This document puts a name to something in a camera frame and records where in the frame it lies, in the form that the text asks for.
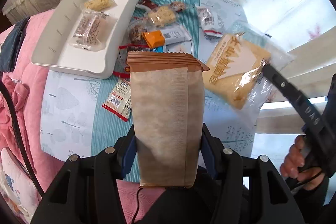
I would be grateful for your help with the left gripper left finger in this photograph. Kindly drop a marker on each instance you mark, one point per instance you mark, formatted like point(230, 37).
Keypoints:
point(126, 151)

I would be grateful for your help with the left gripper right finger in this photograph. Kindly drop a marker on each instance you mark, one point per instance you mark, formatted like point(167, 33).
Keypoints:
point(211, 149)

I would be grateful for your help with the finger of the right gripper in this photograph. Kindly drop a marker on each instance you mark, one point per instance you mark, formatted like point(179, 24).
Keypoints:
point(291, 95)

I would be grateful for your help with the brown paper snack bag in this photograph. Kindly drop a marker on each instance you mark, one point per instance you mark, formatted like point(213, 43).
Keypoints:
point(167, 104)

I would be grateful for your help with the large yellow cake package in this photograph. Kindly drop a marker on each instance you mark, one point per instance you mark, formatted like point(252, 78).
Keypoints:
point(236, 64)

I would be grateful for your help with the rice crispy snack packet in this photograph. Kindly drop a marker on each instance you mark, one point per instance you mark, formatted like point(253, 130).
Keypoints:
point(161, 16)

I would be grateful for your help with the nut brittle snack packet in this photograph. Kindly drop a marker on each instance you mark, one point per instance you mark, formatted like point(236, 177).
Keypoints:
point(135, 32)

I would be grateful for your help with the person's right hand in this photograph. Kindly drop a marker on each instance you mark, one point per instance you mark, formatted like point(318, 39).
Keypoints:
point(294, 159)

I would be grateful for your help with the white red wafer packet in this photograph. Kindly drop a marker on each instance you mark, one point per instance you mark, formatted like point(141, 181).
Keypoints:
point(119, 100)

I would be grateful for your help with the orange grey snack bar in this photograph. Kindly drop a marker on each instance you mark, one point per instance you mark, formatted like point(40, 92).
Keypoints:
point(160, 38)

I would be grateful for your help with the pink quilt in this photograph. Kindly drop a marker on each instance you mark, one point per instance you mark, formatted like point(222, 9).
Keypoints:
point(45, 166)

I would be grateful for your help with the white red striped packet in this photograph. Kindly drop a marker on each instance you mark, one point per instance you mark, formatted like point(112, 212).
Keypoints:
point(210, 21)

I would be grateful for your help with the teal patterned table mat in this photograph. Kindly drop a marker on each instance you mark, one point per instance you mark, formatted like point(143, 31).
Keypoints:
point(107, 127)

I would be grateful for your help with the dark red white snack packet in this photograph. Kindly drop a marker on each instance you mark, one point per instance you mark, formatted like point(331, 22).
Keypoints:
point(146, 5)

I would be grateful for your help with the rice crispy snack in bin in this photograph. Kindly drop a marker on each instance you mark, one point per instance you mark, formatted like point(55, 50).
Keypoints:
point(99, 5)

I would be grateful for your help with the red nut snack packet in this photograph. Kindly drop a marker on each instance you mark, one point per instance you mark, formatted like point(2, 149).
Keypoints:
point(178, 6)

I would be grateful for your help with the dark blue garment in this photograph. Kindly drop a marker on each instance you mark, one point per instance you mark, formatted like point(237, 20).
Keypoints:
point(12, 45)

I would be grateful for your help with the white plastic bin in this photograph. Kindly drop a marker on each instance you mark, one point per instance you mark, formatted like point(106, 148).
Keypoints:
point(53, 50)

